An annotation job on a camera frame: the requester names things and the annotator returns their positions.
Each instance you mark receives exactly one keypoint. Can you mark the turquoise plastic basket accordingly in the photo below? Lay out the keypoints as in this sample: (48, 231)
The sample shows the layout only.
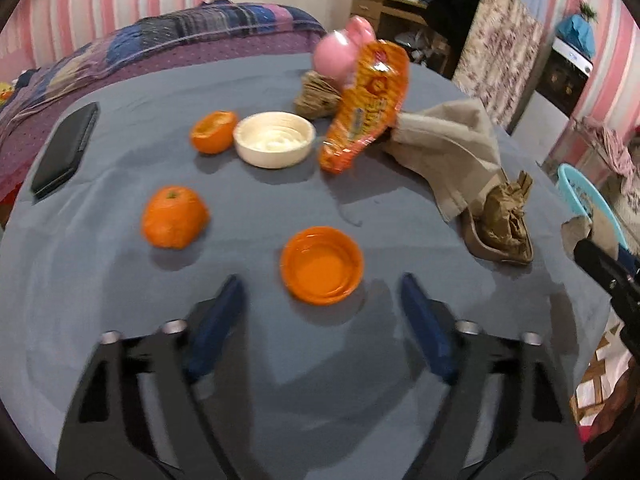
(595, 200)

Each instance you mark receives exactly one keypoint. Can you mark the purple dotted bedspread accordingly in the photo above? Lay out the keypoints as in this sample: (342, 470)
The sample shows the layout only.
(210, 52)

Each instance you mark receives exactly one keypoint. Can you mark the blue cloth bundle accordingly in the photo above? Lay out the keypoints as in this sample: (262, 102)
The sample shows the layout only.
(575, 35)

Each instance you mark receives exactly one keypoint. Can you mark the whole mandarin orange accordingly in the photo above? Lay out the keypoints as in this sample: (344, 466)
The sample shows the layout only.
(172, 220)

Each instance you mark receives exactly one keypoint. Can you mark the beige cloth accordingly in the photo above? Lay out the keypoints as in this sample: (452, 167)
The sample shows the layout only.
(445, 145)

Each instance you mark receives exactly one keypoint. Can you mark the black flat case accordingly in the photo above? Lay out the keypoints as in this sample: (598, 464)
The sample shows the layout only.
(62, 152)

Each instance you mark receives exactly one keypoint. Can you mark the beige paper scrap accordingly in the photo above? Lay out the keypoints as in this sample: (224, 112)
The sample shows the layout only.
(582, 235)

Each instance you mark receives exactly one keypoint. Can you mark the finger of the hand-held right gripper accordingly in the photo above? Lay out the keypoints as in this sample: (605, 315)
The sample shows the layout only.
(600, 265)

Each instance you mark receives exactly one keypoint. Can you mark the green plant sprig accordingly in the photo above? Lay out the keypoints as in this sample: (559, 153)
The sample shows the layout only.
(587, 10)

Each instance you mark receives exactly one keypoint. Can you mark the wooden desk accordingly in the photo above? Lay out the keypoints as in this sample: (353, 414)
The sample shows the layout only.
(367, 7)

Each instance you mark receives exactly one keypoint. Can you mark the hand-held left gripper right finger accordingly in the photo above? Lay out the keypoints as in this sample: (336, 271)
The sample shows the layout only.
(425, 320)

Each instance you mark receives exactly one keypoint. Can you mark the pink plush toy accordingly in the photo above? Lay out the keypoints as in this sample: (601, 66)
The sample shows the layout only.
(335, 52)

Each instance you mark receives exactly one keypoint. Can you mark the hanging black clothes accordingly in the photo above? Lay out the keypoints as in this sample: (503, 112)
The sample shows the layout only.
(455, 5)

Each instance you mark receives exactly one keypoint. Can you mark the white cabinet dark glass door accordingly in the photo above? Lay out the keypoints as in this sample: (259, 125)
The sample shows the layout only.
(562, 80)

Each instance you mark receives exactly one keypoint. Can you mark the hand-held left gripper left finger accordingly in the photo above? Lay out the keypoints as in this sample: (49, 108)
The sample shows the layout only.
(220, 320)

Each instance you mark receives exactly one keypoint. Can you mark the hollow orange peel half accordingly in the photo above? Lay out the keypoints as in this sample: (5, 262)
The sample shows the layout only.
(212, 135)

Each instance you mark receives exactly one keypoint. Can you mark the orange plastic bowl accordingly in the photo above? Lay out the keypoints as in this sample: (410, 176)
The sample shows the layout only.
(320, 270)

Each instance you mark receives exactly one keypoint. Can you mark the grey blue tablecloth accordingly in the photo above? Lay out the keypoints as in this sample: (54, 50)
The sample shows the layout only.
(250, 200)

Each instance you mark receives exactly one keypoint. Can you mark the floral cloth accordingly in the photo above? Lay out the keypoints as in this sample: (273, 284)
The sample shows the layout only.
(500, 50)

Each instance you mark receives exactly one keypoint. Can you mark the white round bowl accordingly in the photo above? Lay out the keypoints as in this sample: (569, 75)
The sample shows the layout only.
(272, 140)

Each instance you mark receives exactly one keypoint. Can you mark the orange snack packet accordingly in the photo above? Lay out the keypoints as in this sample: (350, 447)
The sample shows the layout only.
(365, 105)

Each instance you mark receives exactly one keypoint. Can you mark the pink cloth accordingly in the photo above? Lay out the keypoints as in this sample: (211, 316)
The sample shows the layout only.
(607, 147)

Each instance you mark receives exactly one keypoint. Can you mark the brown paper ball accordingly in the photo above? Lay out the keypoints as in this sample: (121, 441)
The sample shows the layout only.
(502, 215)
(315, 97)

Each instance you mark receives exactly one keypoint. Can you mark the white plastic bag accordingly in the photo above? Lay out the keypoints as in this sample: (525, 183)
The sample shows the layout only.
(415, 42)

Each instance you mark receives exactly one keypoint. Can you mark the red bed skirt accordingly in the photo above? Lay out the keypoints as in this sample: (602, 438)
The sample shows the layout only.
(7, 200)

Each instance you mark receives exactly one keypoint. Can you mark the patchwork quilt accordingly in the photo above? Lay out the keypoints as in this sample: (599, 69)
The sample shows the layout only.
(150, 35)

